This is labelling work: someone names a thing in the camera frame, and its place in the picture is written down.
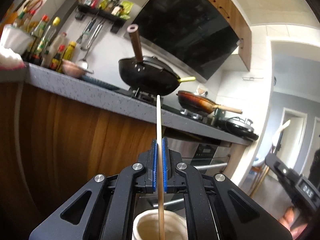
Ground green kettle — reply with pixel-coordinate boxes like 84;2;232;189
212;108;226;127

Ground black wall spice shelf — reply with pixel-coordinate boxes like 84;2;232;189
78;4;126;34

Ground brown frying pan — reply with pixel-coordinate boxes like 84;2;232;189
176;90;242;115

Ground hanging ladle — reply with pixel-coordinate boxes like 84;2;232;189
76;20;105;70

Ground white bowl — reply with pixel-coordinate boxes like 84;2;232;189
1;24;34;56

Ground black range hood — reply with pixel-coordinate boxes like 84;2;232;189
133;0;240;80

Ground person's right hand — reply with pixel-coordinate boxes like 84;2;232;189
278;206;310;239

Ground white red trimmed cloth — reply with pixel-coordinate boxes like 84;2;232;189
0;47;25;69

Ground white jug red cap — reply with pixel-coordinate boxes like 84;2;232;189
41;32;67;68

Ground red handled scissors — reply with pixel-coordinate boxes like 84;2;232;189
23;0;43;12

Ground red cap sauce bottle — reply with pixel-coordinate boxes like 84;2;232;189
25;15;49;60

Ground black wok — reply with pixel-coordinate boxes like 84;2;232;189
118;24;181;96

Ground white ceramic utensil holder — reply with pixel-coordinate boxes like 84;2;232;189
132;209;189;240

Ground yellow mustard jar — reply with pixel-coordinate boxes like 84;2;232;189
56;41;76;73

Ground yellow spatula in wok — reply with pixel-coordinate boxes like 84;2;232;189
178;76;196;83

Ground wooden chopstick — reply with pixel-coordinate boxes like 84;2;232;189
271;120;291;153
156;95;165;240

